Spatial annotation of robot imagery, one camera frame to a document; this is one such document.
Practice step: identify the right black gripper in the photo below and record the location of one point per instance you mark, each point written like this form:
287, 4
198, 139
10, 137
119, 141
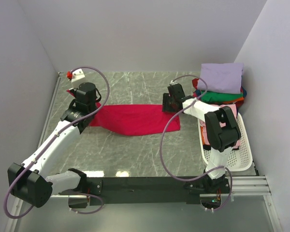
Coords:
165, 104

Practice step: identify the crimson red t shirt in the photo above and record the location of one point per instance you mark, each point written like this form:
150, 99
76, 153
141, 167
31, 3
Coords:
132, 119

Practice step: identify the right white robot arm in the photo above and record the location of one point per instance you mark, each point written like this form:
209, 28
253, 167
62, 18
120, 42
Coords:
222, 133

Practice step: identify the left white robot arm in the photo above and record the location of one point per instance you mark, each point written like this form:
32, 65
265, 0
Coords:
30, 180

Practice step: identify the folded green t shirt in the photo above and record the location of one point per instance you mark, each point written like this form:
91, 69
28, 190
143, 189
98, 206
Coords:
221, 97

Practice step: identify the orange garment in basket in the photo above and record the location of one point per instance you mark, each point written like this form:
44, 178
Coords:
204, 135

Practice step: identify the folded lavender t shirt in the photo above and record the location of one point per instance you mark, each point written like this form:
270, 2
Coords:
221, 78

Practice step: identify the pink t shirt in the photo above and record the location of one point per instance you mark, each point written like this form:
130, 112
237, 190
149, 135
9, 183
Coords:
234, 110

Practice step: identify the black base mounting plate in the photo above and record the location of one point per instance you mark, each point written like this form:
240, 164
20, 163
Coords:
120, 190

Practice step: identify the white perforated laundry basket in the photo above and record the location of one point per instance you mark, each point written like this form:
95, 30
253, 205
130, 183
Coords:
241, 159

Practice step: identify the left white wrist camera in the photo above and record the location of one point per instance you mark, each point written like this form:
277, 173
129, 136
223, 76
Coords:
76, 77

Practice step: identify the aluminium extrusion rail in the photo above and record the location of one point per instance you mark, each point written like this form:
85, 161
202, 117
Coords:
241, 186

